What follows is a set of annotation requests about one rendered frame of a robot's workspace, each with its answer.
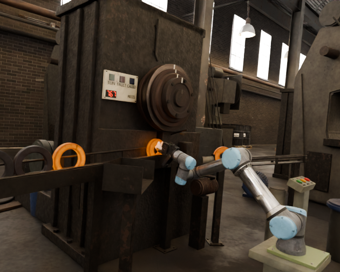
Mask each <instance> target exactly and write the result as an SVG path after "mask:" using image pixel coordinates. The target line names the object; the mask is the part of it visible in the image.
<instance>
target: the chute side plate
mask: <svg viewBox="0 0 340 272"><path fill-rule="evenodd" d="M166 158H167V156H159V157H151V158H144V160H154V161H155V168H154V169H158V168H168V167H171V163H176V161H174V160H172V162H171V163H170V164H169V165H168V167H162V165H161V164H162V163H163V162H164V160H165V159H166ZM103 166H104V165H99V166H91V167H84V168H77V169H71V170H66V171H59V172H52V173H45V174H38V175H31V176H24V177H20V178H13V179H6V180H0V199H3V198H9V197H12V196H18V195H23V194H29V193H34V192H40V191H45V190H49V189H54V188H59V187H65V186H70V185H76V184H80V183H85V182H91V181H94V178H95V175H103ZM177 167H178V163H177Z"/></svg>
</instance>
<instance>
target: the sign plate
mask: <svg viewBox="0 0 340 272"><path fill-rule="evenodd" d="M110 74H113V75H114V80H110ZM120 76H122V77H125V82H124V83H123V82H120ZM130 78H133V79H134V84H130ZM137 86H138V76H133V75H129V74H124V73H120V72H114V71H110V70H104V75H103V92H102V99H109V100H117V101H126V102H131V103H136V100H137ZM111 91H112V92H111ZM109 92H111V93H109ZM115 92H116V93H115ZM110 94H112V95H111V97H110Z"/></svg>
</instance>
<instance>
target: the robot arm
mask: <svg viewBox="0 0 340 272"><path fill-rule="evenodd" d="M171 143H172V142H170V143H167V142H163V141H162V142H161V144H160V142H158V143H157V145H156V146H155V149H156V150H157V151H158V152H159V153H161V154H163V155H166V156H167V158H166V159H165V160H164V162H163V163H162V164H161V165H162V167H168V165H169V164H170V163H171V162H172V160H174V161H176V162H177V163H179V164H180V165H179V168H178V171H177V174H176V177H175V182H176V183H177V184H179V185H185V184H186V182H187V180H193V179H198V178H200V177H203V176H206V175H210V174H213V173H216V172H220V171H223V170H226V169H230V170H231V171H232V172H233V174H234V175H236V176H239V177H240V179H241V180H242V182H243V183H244V184H245V186H246V187H247V188H248V190H249V191H250V192H251V194H252V195H253V197H254V198H255V200H256V201H257V202H258V203H259V205H260V206H261V208H262V209H263V210H264V212H265V213H266V219H267V221H268V222H269V228H270V231H271V233H272V234H273V235H274V236H275V237H277V238H278V239H277V241H276V248H277V249H278V250H279V251H281V252H283V253H285V254H288V255H292V256H304V255H305V254H306V251H307V249H306V246H305V241H304V231H305V222H306V217H307V213H306V211H305V210H304V209H300V208H297V207H292V206H282V205H280V204H279V202H278V201H277V200H276V199H275V197H274V196H273V195H272V193H271V192H270V191H269V189H268V188H267V187H266V185H265V184H264V183H263V182H262V180H261V179H260V178H259V176H258V175H257V174H256V173H255V171H254V170H253V169H252V167H251V166H252V162H251V160H252V155H251V153H250V151H249V150H248V149H246V148H243V147H240V148H235V147H232V148H229V149H227V150H225V151H224V153H223V155H222V158H221V159H218V160H215V161H212V162H209V163H206V164H203V165H200V166H198V167H195V166H196V160H195V159H194V158H192V157H191V156H189V155H187V154H185V153H183V152H182V151H180V150H179V149H180V148H179V147H178V146H176V145H175V144H174V143H172V144H173V145H171Z"/></svg>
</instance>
